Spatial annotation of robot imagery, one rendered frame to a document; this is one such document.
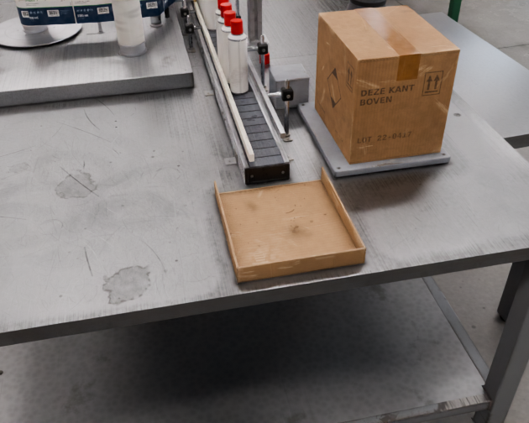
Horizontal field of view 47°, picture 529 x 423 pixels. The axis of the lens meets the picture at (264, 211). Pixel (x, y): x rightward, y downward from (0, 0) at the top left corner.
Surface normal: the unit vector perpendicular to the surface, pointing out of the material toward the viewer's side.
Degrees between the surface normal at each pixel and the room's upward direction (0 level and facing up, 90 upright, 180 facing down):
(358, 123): 90
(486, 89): 0
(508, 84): 0
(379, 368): 1
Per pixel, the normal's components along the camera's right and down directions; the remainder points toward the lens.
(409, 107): 0.22, 0.59
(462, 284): -0.01, -0.79
